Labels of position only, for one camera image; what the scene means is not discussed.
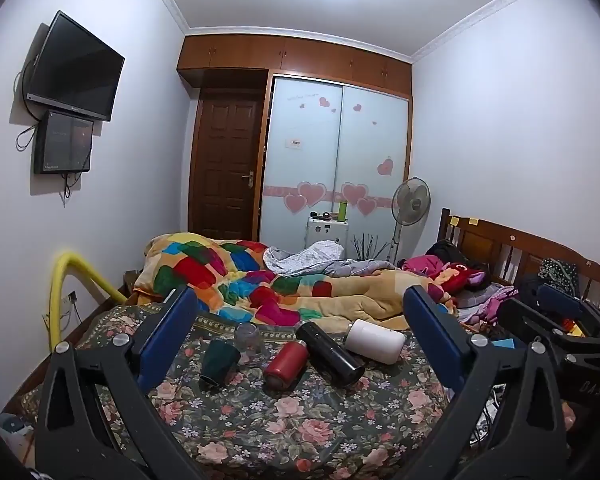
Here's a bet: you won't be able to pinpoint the clear glass cup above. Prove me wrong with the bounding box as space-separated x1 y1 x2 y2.
233 322 264 362

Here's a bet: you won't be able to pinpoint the wooden bed headboard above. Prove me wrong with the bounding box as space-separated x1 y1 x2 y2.
438 208 600 301

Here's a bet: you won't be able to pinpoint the pink clothes pile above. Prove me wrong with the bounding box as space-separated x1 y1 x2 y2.
456 283 518 325

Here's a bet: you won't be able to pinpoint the red pink plush toy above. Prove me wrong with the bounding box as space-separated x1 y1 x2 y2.
401 255 491 296

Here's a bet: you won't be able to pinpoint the floral bed quilt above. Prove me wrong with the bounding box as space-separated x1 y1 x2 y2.
19 302 481 480

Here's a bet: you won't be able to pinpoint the standing electric fan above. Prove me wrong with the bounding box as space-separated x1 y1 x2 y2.
388 177 431 263

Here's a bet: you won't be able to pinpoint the white cylindrical bottle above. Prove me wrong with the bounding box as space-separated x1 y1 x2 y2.
343 320 405 365

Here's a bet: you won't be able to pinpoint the black thermos bottle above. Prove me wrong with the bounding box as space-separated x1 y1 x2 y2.
296 322 365 388

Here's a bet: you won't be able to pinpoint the green bottle on cabinet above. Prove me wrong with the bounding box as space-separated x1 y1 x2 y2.
337 200 348 222

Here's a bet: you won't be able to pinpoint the red thermos bottle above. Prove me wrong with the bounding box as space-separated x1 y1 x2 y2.
263 340 309 390

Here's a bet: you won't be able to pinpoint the colourful patchwork blanket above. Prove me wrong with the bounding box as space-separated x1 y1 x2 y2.
134 232 457 333

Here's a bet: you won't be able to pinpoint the grey white striped sheet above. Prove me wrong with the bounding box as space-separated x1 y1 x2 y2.
263 240 396 278

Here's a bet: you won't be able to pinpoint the white small cabinet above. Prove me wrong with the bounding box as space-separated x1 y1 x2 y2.
304 218 349 255

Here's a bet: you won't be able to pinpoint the white sliding wardrobe with hearts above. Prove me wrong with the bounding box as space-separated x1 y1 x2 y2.
259 77 410 259

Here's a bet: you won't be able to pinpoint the brown overhead cabinets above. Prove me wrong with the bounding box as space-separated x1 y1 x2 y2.
176 34 412 96

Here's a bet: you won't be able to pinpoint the brown wooden door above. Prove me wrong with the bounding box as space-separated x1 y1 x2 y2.
187 89 264 240

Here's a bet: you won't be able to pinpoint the yellow padded bed rail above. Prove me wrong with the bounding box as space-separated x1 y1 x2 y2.
45 252 128 350

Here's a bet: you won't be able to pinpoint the small wall mounted monitor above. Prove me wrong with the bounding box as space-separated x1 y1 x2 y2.
32 110 94 174

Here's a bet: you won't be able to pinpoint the wall mounted black television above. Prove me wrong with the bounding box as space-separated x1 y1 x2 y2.
24 11 124 122

